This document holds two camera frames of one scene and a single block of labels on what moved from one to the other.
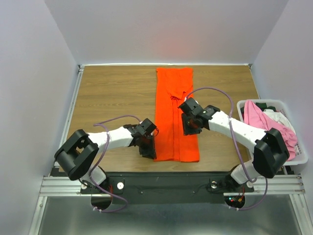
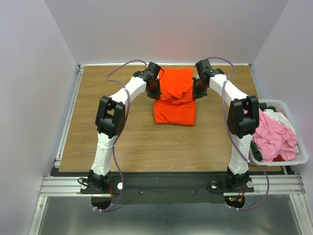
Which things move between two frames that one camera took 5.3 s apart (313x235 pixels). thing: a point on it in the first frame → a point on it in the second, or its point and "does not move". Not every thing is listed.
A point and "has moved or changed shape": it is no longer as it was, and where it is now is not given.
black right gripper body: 189,127 → 199,89
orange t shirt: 173,84 has moved or changed shape
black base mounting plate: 166,188 does not move
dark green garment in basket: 263,106 does not move
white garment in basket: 279,118 does not move
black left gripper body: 146,147 → 154,91
